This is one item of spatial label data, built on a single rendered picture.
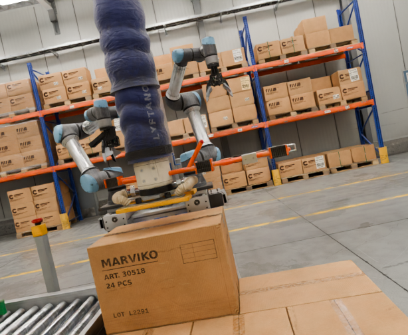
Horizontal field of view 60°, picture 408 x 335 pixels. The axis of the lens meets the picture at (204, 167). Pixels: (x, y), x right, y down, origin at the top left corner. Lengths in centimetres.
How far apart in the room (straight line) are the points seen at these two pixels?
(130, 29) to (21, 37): 1016
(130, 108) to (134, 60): 21
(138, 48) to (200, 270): 102
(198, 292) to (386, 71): 1045
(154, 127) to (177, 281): 69
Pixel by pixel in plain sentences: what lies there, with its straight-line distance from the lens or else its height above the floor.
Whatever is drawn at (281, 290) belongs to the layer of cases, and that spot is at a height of 54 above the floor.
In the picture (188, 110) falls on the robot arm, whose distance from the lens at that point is 238.
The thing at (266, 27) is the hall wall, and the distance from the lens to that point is 1083.
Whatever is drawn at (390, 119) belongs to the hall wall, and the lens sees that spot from 1146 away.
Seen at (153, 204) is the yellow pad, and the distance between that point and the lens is 159.
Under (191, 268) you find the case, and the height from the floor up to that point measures 77.
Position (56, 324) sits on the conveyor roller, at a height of 54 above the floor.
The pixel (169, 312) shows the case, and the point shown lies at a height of 60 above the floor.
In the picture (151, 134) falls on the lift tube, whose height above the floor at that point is 138.
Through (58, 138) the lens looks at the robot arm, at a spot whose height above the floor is 152.
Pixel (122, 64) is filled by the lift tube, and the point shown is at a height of 170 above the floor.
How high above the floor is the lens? 126
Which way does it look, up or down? 3 degrees down
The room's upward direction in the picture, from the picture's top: 12 degrees counter-clockwise
